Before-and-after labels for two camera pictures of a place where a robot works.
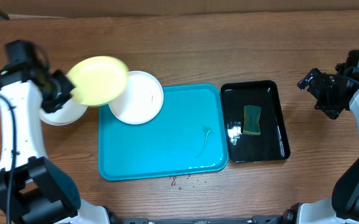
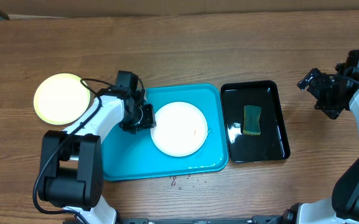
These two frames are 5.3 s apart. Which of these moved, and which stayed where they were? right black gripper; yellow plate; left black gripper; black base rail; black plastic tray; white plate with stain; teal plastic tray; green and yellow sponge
Moved: yellow plate; left black gripper; white plate with stain
Stayed: black base rail; black plastic tray; teal plastic tray; right black gripper; green and yellow sponge
